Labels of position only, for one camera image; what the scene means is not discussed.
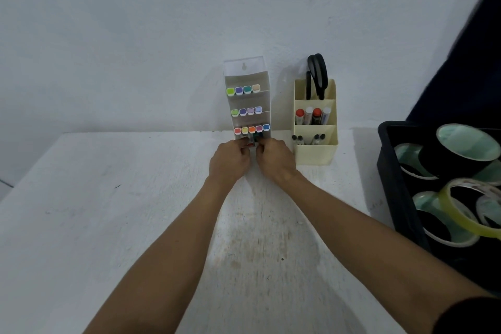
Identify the person's right hand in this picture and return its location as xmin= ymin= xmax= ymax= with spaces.
xmin=255 ymin=138 xmax=301 ymax=186

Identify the person's left hand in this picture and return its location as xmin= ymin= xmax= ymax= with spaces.
xmin=208 ymin=138 xmax=252 ymax=186

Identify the cream pen holder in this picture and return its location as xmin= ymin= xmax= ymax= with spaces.
xmin=292 ymin=78 xmax=339 ymax=166

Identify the clear tiered organizer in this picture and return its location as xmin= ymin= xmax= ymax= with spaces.
xmin=222 ymin=56 xmax=272 ymax=147

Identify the black plastic tray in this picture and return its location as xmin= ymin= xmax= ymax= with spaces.
xmin=377 ymin=120 xmax=501 ymax=295

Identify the yellow clear tape roll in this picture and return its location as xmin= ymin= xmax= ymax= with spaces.
xmin=438 ymin=177 xmax=501 ymax=240

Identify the person's left forearm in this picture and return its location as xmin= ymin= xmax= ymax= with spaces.
xmin=84 ymin=177 xmax=235 ymax=334

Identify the person's right forearm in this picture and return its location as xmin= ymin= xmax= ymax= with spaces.
xmin=281 ymin=172 xmax=486 ymax=334

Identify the dark blue curtain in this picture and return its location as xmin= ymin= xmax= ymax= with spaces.
xmin=407 ymin=0 xmax=501 ymax=131

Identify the black shirt sleeve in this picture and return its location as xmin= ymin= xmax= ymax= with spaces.
xmin=432 ymin=297 xmax=501 ymax=334

